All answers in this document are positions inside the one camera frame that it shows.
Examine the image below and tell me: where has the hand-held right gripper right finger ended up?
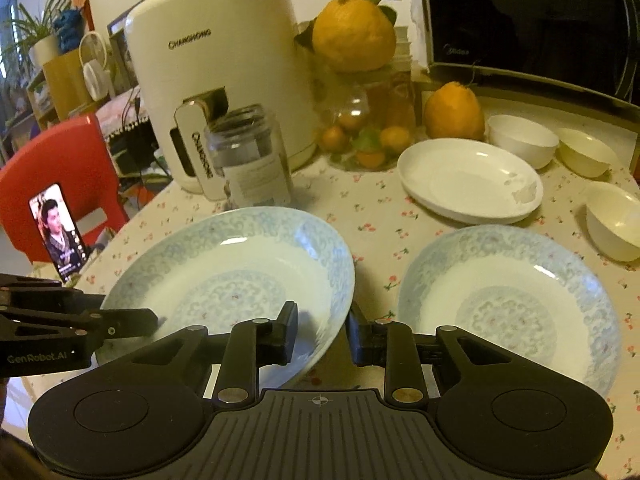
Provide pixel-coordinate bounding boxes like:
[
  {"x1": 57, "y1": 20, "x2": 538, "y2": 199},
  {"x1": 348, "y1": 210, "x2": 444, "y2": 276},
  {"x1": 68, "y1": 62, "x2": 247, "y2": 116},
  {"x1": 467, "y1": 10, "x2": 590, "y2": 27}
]
[{"x1": 345, "y1": 301, "x2": 525, "y2": 407}]

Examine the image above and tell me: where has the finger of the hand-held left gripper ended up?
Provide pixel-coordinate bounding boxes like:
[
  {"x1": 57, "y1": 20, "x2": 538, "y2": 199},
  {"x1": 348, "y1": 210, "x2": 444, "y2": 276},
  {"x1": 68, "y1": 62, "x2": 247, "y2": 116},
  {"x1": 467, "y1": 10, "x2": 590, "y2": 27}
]
[
  {"x1": 0, "y1": 307, "x2": 160, "y2": 353},
  {"x1": 0, "y1": 272, "x2": 107, "y2": 312}
]

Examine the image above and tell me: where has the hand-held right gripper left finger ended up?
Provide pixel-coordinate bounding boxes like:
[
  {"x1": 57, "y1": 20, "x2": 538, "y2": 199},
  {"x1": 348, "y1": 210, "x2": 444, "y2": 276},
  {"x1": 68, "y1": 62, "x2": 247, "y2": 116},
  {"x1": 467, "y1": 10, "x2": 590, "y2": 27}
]
[{"x1": 119, "y1": 301, "x2": 300, "y2": 407}]

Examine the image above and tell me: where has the blue patterned plate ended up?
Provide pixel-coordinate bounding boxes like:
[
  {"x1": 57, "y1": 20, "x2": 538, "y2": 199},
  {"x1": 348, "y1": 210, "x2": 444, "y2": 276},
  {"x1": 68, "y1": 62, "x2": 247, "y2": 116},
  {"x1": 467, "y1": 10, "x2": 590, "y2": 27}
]
[
  {"x1": 397, "y1": 225, "x2": 623, "y2": 395},
  {"x1": 95, "y1": 206, "x2": 357, "y2": 391}
]

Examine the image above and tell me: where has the small cream bowl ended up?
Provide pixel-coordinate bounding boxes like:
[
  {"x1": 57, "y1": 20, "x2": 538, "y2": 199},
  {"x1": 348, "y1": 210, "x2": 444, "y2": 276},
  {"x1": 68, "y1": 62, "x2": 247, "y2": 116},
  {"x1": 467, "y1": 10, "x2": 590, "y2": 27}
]
[
  {"x1": 585, "y1": 181, "x2": 640, "y2": 263},
  {"x1": 555, "y1": 127, "x2": 621, "y2": 179}
]

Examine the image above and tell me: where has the smartphone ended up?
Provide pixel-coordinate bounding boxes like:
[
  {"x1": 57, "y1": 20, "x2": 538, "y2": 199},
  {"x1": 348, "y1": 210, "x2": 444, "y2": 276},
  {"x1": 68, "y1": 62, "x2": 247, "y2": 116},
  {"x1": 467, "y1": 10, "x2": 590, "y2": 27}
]
[{"x1": 28, "y1": 182, "x2": 90, "y2": 283}]

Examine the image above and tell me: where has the cherry print tablecloth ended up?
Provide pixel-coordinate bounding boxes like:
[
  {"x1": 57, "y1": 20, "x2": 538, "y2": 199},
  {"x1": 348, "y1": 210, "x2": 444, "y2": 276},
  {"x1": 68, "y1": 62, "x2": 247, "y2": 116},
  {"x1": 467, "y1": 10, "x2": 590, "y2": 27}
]
[{"x1": 25, "y1": 82, "x2": 640, "y2": 480}]

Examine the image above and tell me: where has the red plastic chair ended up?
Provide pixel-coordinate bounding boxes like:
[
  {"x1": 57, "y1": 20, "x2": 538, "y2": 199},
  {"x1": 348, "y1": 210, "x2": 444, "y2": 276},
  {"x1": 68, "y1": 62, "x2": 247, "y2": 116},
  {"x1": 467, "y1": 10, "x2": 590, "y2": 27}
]
[{"x1": 0, "y1": 112, "x2": 131, "y2": 266}]

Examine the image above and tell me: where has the labelled glass jar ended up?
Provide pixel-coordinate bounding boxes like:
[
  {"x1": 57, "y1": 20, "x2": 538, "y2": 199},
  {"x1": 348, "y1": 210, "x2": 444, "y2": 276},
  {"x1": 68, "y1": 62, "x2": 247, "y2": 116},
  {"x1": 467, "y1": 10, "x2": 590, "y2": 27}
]
[{"x1": 204, "y1": 104, "x2": 296, "y2": 209}]

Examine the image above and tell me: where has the plain white plate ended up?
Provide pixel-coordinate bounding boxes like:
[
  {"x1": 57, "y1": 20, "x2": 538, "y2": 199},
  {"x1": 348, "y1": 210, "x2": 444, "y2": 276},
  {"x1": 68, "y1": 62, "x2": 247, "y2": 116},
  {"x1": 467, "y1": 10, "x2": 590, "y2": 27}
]
[{"x1": 397, "y1": 139, "x2": 544, "y2": 226}]

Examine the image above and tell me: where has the glass jar of small oranges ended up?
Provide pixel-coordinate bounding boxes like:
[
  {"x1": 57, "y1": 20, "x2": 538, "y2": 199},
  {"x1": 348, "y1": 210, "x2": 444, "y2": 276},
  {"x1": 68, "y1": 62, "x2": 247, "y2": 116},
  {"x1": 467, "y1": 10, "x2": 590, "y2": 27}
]
[{"x1": 312, "y1": 62, "x2": 418, "y2": 173}]

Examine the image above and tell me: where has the pink lace cloth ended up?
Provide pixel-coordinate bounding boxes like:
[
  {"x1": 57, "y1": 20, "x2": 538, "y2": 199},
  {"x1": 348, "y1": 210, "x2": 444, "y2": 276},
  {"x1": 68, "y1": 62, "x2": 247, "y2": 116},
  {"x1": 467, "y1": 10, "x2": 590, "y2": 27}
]
[{"x1": 95, "y1": 87, "x2": 152, "y2": 136}]

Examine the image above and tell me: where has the wooden cabinet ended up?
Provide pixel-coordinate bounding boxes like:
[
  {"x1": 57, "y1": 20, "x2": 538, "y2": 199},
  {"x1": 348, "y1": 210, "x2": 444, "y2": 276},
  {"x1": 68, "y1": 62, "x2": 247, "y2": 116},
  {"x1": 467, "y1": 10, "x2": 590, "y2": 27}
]
[{"x1": 42, "y1": 50, "x2": 108, "y2": 121}]

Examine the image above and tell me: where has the white desk fan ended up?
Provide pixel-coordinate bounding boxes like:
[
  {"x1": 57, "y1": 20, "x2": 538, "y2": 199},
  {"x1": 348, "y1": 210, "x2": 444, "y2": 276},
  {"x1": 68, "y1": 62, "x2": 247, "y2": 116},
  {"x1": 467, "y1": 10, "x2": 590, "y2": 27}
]
[{"x1": 77, "y1": 30, "x2": 117, "y2": 103}]

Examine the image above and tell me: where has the dark framed screen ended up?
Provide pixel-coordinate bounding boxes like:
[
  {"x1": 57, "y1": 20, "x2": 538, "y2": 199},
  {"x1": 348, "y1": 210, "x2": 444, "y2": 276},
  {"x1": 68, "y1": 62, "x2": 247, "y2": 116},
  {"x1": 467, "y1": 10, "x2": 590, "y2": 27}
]
[{"x1": 107, "y1": 10, "x2": 141, "y2": 96}]

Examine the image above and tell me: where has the potted green plant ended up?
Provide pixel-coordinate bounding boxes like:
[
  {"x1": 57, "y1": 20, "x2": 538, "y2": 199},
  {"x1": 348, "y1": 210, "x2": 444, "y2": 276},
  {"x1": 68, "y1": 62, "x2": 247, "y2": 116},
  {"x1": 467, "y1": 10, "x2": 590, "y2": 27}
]
[{"x1": 0, "y1": 0, "x2": 76, "y2": 70}]

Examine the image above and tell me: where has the large white bowl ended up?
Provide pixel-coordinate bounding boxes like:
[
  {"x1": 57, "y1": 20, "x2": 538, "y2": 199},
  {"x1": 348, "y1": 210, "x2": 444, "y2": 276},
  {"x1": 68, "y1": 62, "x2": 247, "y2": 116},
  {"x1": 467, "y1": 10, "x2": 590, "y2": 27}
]
[{"x1": 487, "y1": 114, "x2": 560, "y2": 170}]

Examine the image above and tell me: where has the blue plush toy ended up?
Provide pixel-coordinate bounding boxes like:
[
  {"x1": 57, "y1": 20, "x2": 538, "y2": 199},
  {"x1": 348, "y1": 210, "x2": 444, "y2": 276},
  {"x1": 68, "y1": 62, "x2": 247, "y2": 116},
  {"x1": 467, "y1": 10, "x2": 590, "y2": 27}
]
[{"x1": 52, "y1": 7, "x2": 86, "y2": 53}]

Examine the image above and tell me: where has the white air fryer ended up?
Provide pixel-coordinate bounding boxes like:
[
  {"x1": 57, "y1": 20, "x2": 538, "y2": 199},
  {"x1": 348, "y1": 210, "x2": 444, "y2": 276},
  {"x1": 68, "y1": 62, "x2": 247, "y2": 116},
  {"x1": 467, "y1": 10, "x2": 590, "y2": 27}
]
[{"x1": 124, "y1": 0, "x2": 321, "y2": 202}]

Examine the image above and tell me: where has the stack of white cups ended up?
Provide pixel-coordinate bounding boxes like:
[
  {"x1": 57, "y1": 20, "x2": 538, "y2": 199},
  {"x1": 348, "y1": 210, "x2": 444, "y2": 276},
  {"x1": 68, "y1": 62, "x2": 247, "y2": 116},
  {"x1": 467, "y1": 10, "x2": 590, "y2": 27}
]
[{"x1": 392, "y1": 25, "x2": 416, "y2": 73}]

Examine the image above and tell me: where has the large orange with leaves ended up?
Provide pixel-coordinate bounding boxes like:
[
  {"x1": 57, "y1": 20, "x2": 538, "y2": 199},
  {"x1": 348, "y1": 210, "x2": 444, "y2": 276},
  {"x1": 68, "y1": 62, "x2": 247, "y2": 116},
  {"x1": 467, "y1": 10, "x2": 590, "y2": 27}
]
[{"x1": 295, "y1": 0, "x2": 403, "y2": 73}]

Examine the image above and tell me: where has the black microwave oven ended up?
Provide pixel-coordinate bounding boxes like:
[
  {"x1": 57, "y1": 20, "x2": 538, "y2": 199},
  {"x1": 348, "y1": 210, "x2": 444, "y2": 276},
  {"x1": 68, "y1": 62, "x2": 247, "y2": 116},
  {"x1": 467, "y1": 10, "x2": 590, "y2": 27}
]
[{"x1": 417, "y1": 0, "x2": 640, "y2": 105}]

